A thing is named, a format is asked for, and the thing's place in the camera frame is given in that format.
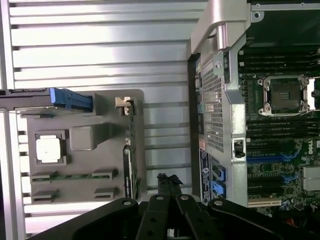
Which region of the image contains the metal socket cover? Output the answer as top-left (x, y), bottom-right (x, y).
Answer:
top-left (306, 77), bottom-right (320, 112)

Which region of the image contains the silver CPU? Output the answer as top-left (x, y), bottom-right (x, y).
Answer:
top-left (35, 134), bottom-right (63, 165)

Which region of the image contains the green Dell motherboard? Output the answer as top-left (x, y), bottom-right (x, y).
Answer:
top-left (236, 23), bottom-right (320, 218)

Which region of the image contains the white expansion slot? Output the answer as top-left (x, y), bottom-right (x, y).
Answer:
top-left (247, 198), bottom-right (283, 209)

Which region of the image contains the open black PC case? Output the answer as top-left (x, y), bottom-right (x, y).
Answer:
top-left (186, 0), bottom-right (320, 211)

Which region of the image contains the silver chipset heat sink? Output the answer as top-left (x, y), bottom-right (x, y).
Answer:
top-left (302, 166), bottom-right (320, 192)

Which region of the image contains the blue expansion slot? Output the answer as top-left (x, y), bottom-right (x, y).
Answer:
top-left (246, 149), bottom-right (301, 166)

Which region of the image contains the green RAM stick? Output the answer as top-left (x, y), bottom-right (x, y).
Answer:
top-left (31, 171), bottom-right (112, 181)

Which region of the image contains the hard disk with blue caddy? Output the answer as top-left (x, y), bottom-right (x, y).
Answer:
top-left (0, 87), bottom-right (94, 113)

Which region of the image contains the red wire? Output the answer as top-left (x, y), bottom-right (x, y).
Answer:
top-left (283, 216), bottom-right (300, 229)

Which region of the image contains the grey plastic parts rack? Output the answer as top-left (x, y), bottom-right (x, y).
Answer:
top-left (19, 88), bottom-right (146, 206)

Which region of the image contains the CPU socket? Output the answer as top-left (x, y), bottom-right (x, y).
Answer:
top-left (257, 74), bottom-right (311, 117)

